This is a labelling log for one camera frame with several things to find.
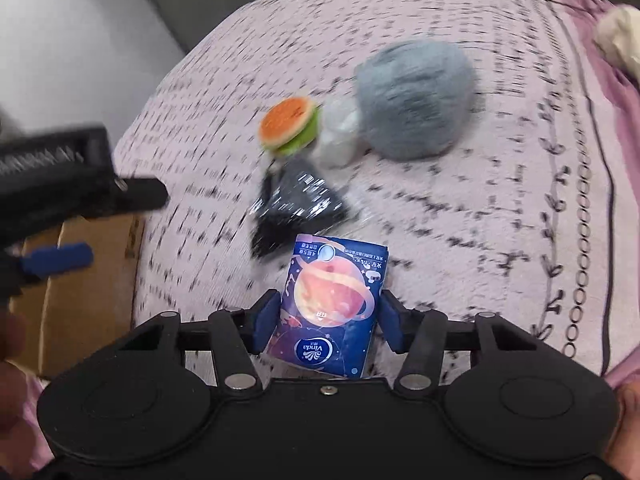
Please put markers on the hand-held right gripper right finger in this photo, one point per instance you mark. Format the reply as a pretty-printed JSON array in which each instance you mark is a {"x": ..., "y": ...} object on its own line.
[{"x": 391, "y": 325}]

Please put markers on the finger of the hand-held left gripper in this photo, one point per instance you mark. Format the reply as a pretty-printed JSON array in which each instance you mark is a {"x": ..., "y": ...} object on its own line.
[
  {"x": 60, "y": 257},
  {"x": 145, "y": 194}
]

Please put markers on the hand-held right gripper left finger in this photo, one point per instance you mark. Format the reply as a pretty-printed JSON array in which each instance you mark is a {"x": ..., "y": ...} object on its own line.
[{"x": 266, "y": 322}]

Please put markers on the blue tissue pack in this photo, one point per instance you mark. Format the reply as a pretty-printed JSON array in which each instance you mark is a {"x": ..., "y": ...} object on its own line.
[{"x": 327, "y": 305}]

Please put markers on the cardboard box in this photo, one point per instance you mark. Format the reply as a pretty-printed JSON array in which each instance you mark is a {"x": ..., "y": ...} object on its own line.
[{"x": 85, "y": 285}]

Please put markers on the black plastic packet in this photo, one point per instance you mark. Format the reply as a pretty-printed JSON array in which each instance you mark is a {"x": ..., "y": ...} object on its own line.
[{"x": 297, "y": 205}]

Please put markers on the pink patterned blanket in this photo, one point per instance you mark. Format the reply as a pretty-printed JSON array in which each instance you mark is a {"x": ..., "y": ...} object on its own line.
[{"x": 500, "y": 220}]

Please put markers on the orange and green burger toy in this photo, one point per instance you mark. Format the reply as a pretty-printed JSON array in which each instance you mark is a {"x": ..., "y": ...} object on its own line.
[{"x": 289, "y": 125}]

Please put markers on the white plastic bag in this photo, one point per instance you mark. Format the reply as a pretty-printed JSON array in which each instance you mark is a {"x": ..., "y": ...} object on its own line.
[{"x": 340, "y": 135}]

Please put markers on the dark grey sofa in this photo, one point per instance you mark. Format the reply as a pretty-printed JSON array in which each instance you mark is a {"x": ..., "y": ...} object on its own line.
[{"x": 200, "y": 0}]

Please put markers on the grey-blue fluffy hat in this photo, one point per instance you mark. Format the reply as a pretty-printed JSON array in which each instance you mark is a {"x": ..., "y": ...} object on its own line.
[{"x": 415, "y": 100}]

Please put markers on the pink striped bed sheet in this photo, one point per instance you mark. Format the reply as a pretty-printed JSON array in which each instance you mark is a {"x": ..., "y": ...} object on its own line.
[{"x": 622, "y": 170}]

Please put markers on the cream plush object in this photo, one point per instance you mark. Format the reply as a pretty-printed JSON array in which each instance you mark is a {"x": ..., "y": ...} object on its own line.
[{"x": 620, "y": 35}]

